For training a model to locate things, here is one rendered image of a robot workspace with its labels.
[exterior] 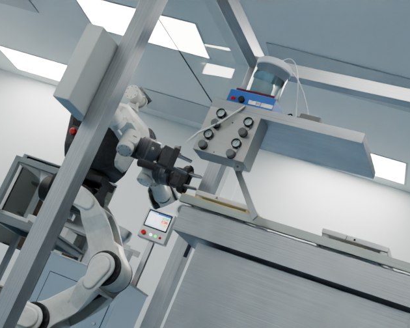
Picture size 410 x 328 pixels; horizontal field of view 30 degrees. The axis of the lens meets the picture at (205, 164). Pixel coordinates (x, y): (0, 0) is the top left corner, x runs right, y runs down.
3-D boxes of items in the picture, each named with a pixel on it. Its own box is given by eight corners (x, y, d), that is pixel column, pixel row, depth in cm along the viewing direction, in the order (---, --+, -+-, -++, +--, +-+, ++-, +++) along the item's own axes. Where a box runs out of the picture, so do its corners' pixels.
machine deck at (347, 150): (210, 105, 298) (214, 97, 299) (235, 144, 331) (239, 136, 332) (361, 143, 273) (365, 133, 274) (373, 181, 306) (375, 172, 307)
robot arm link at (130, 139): (154, 134, 296) (127, 122, 295) (147, 151, 288) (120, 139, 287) (144, 153, 304) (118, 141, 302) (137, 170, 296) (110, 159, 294)
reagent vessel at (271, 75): (239, 88, 305) (256, 49, 310) (248, 105, 319) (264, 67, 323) (273, 96, 299) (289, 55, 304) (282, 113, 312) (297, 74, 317)
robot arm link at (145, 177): (161, 192, 324) (140, 186, 330) (173, 172, 329) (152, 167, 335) (151, 176, 316) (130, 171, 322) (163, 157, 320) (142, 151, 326)
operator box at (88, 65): (51, 95, 226) (87, 22, 233) (77, 120, 241) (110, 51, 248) (68, 99, 224) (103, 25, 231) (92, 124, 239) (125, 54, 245)
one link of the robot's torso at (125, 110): (41, 149, 316) (77, 76, 326) (79, 179, 346) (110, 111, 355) (99, 166, 304) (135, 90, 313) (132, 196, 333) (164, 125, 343)
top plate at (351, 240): (321, 232, 270) (322, 227, 270) (331, 252, 291) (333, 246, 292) (387, 252, 259) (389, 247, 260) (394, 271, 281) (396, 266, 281)
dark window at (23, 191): (-14, 239, 884) (27, 154, 913) (-14, 239, 885) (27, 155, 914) (81, 276, 842) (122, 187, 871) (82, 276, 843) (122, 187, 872)
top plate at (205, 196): (267, 232, 302) (268, 226, 303) (252, 211, 281) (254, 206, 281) (213, 214, 312) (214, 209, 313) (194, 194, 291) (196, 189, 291)
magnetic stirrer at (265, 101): (222, 102, 301) (231, 82, 303) (237, 125, 319) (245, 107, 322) (269, 113, 292) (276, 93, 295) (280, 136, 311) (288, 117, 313)
